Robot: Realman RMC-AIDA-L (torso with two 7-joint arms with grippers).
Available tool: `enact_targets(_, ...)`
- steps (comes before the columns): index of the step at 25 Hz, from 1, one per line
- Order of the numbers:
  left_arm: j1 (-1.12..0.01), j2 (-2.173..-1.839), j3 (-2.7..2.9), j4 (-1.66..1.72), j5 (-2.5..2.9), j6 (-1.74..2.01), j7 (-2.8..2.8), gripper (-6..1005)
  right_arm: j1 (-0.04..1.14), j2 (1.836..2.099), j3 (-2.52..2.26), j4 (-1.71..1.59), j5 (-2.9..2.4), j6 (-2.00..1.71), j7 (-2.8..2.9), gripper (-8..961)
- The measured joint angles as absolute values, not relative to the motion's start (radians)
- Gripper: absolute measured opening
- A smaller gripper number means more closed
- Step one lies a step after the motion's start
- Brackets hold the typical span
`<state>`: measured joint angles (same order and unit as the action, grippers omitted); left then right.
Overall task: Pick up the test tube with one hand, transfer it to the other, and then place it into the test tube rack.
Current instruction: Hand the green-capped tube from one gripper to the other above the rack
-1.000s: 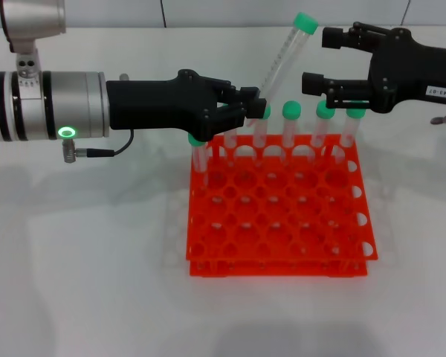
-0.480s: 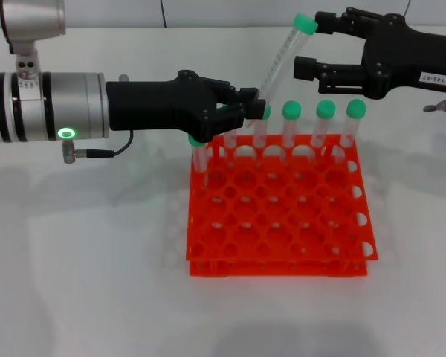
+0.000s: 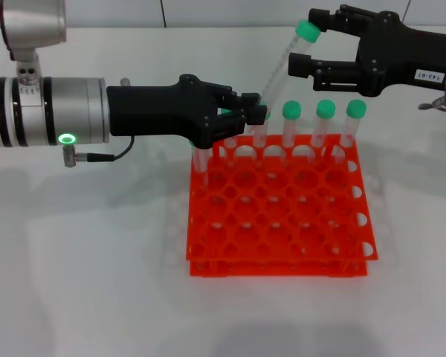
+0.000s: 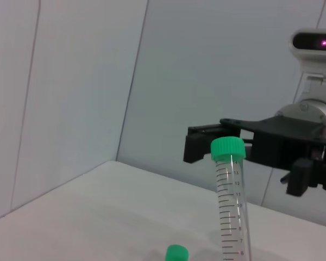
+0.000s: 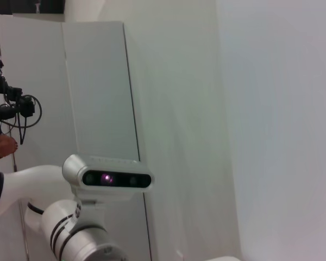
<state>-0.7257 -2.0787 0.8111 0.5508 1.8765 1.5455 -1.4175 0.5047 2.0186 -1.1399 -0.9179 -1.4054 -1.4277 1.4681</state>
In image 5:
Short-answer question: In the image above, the person hand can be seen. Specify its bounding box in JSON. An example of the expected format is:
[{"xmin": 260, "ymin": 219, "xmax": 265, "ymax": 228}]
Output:
[{"xmin": 0, "ymin": 134, "xmax": 19, "ymax": 165}]

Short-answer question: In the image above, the black looped cable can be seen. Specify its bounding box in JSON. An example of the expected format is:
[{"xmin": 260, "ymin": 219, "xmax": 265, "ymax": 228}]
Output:
[{"xmin": 15, "ymin": 94, "xmax": 43, "ymax": 145}]

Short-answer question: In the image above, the black articulated mount rig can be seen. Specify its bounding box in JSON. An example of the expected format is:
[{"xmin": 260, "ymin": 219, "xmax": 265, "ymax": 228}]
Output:
[{"xmin": 0, "ymin": 48, "xmax": 35, "ymax": 120}]

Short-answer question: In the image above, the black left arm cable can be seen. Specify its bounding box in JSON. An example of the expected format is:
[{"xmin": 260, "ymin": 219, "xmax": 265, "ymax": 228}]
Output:
[{"xmin": 26, "ymin": 202, "xmax": 48, "ymax": 216}]

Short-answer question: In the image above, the left wrist camera mount bracket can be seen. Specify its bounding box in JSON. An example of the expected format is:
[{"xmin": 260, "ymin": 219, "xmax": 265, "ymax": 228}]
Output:
[{"xmin": 72, "ymin": 190, "xmax": 142, "ymax": 212}]

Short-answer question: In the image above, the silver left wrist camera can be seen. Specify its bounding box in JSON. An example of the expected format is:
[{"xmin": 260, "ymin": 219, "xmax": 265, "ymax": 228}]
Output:
[{"xmin": 61, "ymin": 154, "xmax": 155, "ymax": 194}]

